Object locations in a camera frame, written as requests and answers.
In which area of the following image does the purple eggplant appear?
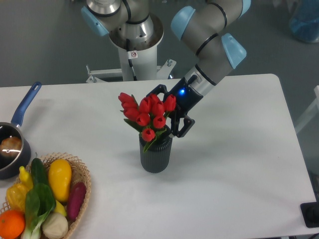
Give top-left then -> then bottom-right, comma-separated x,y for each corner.
67,182 -> 86,221

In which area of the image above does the small yellow pepper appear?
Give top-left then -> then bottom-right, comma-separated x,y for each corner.
19,166 -> 33,190

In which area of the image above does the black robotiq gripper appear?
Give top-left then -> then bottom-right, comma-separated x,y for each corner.
146,77 -> 203,138

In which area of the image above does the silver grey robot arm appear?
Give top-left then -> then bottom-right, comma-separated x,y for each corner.
81,0 -> 251,137

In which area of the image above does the dark green cucumber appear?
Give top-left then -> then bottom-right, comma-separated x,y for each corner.
31,157 -> 49,186

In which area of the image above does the blue transparent container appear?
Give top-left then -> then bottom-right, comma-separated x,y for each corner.
289,0 -> 319,43

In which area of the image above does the blue handled saucepan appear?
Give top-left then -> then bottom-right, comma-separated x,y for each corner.
0,82 -> 42,180

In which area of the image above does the red tulip bouquet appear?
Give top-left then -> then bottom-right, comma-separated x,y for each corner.
118,93 -> 176,152

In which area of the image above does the woven wicker basket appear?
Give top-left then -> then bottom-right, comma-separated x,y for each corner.
0,153 -> 91,239

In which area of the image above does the black device at table edge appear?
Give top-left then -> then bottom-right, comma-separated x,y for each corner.
300,202 -> 319,228

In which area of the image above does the green bok choy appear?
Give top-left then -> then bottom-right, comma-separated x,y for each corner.
21,183 -> 56,239

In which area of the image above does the dark grey ribbed vase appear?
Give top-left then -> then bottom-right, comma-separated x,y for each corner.
139,126 -> 172,173

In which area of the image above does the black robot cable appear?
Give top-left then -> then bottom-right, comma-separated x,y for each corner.
126,38 -> 138,82

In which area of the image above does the brown bread roll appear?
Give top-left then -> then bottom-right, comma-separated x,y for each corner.
0,136 -> 22,158

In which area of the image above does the orange fruit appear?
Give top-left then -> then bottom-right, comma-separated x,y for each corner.
0,210 -> 25,239

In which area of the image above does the beige garlic bulb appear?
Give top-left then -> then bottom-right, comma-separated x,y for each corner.
42,213 -> 68,239

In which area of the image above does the yellow squash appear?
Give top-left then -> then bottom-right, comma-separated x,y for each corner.
48,158 -> 72,203

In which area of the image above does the yellow bell pepper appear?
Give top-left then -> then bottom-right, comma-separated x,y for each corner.
6,183 -> 29,213

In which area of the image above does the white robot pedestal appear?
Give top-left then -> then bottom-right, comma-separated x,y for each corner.
86,44 -> 177,83

